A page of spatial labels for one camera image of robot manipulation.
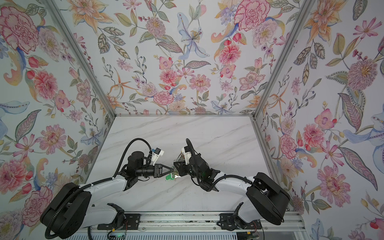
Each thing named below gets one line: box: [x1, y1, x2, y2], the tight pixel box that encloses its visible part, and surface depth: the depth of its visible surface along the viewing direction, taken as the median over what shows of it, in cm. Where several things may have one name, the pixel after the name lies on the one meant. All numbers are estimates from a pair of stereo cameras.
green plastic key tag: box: [165, 173, 175, 181], surface depth 80 cm
